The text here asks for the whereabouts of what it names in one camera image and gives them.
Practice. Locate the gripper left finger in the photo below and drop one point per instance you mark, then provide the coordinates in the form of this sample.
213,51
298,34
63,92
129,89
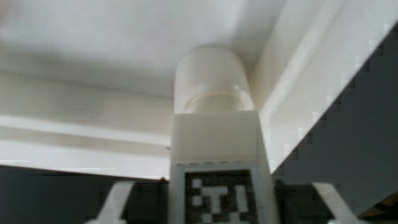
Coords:
131,205

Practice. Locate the white table leg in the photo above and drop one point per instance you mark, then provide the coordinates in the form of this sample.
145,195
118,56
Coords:
221,187

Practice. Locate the white square table top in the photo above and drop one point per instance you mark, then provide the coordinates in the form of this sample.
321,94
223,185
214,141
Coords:
90,54

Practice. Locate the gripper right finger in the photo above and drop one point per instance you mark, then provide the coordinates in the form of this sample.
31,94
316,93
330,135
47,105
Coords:
312,204

